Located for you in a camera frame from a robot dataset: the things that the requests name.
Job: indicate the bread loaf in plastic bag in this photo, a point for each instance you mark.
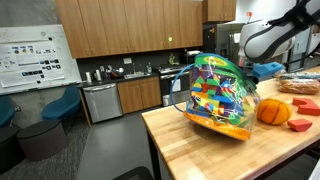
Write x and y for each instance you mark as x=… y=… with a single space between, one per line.
x=299 y=83

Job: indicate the grey round ottoman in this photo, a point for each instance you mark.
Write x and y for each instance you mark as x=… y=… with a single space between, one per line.
x=42 y=140

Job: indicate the upper wooden wall cabinets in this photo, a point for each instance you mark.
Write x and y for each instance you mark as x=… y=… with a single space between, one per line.
x=111 y=27

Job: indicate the lower wooden sink cabinet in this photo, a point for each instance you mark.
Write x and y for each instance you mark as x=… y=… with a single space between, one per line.
x=139 y=94

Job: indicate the blue lounge chair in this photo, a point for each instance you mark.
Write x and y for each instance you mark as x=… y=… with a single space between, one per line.
x=65 y=107
x=6 y=111

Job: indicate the stainless steel refrigerator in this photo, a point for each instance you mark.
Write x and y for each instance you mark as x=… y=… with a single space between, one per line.
x=227 y=41

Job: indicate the blue box on arm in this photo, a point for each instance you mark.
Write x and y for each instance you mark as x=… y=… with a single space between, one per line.
x=262 y=70

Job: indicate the red wedge foam block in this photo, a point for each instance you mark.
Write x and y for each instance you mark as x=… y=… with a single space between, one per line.
x=299 y=125

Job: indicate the whiteboard with poster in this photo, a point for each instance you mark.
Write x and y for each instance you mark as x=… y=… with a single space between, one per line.
x=35 y=57

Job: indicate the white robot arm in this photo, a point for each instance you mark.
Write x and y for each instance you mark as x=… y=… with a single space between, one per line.
x=262 y=40

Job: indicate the stainless steel oven range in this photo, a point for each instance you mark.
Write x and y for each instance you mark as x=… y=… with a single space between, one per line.
x=173 y=91

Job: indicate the clear toy bag with blocks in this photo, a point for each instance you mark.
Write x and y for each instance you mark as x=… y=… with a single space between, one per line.
x=221 y=97

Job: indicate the stainless steel dishwasher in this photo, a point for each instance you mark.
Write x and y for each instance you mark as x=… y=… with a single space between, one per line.
x=103 y=102

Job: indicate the orange plush basketball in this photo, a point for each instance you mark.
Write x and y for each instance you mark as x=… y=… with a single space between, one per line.
x=273 y=111

